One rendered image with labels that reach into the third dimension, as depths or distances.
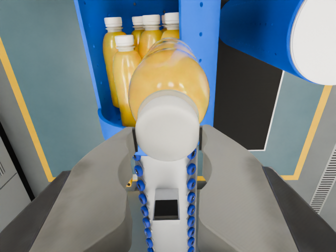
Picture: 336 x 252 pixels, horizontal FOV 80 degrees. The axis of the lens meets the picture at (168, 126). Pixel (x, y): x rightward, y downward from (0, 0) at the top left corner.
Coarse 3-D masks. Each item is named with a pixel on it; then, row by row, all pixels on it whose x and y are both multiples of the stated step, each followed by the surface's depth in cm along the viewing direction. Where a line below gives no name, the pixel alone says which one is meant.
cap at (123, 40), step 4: (116, 36) 41; (120, 36) 40; (124, 36) 40; (128, 36) 41; (132, 36) 42; (116, 40) 41; (120, 40) 41; (124, 40) 41; (128, 40) 41; (132, 40) 42; (116, 44) 42; (120, 44) 41; (124, 44) 41; (128, 44) 41
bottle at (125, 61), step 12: (120, 48) 41; (132, 48) 43; (120, 60) 42; (132, 60) 42; (120, 72) 42; (132, 72) 42; (120, 84) 44; (120, 96) 45; (120, 108) 47; (132, 120) 47
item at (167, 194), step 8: (160, 192) 85; (168, 192) 84; (176, 192) 84; (160, 200) 79; (168, 200) 79; (176, 200) 79; (160, 208) 76; (168, 208) 75; (176, 208) 75; (160, 216) 73; (168, 216) 73; (176, 216) 73
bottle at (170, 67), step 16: (160, 48) 19; (176, 48) 18; (144, 64) 16; (160, 64) 15; (176, 64) 15; (192, 64) 16; (144, 80) 14; (160, 80) 14; (176, 80) 14; (192, 80) 14; (128, 96) 16; (144, 96) 14; (176, 96) 13; (192, 96) 14; (208, 96) 16
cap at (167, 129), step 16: (160, 96) 12; (144, 112) 11; (160, 112) 11; (176, 112) 11; (192, 112) 12; (144, 128) 12; (160, 128) 12; (176, 128) 12; (192, 128) 11; (144, 144) 12; (160, 144) 12; (176, 144) 12; (192, 144) 12; (160, 160) 13
